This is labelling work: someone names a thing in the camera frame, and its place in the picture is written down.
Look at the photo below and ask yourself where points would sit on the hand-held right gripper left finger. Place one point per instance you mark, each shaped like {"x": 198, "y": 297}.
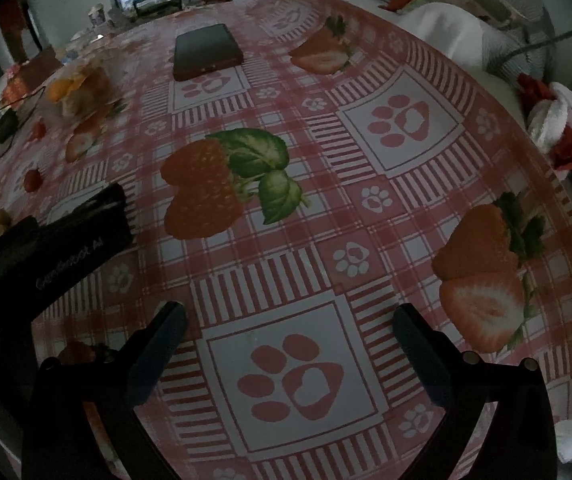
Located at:
{"x": 163, "y": 350}

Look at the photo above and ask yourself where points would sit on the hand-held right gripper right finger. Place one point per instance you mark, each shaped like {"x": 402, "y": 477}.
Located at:
{"x": 418, "y": 355}

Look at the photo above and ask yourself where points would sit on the beige papery husk fruit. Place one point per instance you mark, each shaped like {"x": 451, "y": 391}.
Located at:
{"x": 79, "y": 105}

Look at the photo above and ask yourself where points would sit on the large orange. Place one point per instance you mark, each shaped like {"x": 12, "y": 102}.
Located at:
{"x": 60, "y": 90}

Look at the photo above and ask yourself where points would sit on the clear bag of fruit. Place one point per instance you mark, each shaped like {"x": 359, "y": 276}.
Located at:
{"x": 93, "y": 82}

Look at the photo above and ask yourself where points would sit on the red gift box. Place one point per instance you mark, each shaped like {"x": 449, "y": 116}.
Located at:
{"x": 13, "y": 87}

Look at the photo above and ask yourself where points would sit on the plaid strawberry print tablecloth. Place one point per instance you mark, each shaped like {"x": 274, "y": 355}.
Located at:
{"x": 316, "y": 210}

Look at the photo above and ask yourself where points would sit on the brown gift box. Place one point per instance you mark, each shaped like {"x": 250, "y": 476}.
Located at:
{"x": 40, "y": 67}

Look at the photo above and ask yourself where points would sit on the black smartphone red case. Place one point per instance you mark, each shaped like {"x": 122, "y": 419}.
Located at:
{"x": 205, "y": 50}

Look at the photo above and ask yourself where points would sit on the black metal rack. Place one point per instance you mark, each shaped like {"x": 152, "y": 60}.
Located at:
{"x": 158, "y": 4}

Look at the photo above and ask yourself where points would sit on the red white plush toy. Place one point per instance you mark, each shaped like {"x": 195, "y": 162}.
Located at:
{"x": 556, "y": 115}

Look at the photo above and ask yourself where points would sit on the white pillow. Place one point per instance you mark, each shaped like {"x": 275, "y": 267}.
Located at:
{"x": 446, "y": 30}

